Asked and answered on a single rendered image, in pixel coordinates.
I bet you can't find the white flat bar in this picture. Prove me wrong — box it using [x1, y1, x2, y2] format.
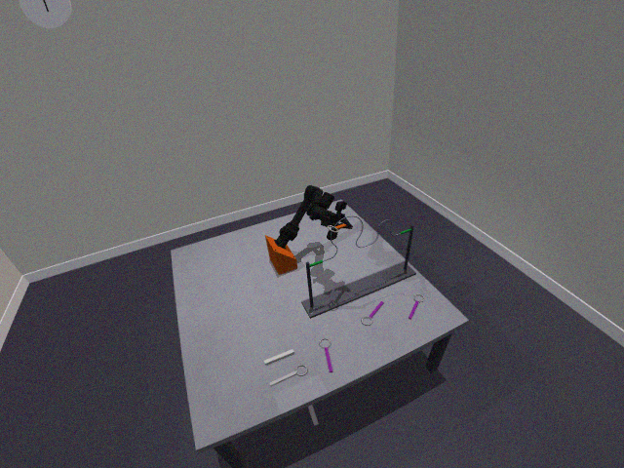
[264, 350, 293, 366]

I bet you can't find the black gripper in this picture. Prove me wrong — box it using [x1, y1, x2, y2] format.
[327, 201, 353, 240]

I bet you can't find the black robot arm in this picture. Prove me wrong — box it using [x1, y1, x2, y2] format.
[274, 185, 334, 249]

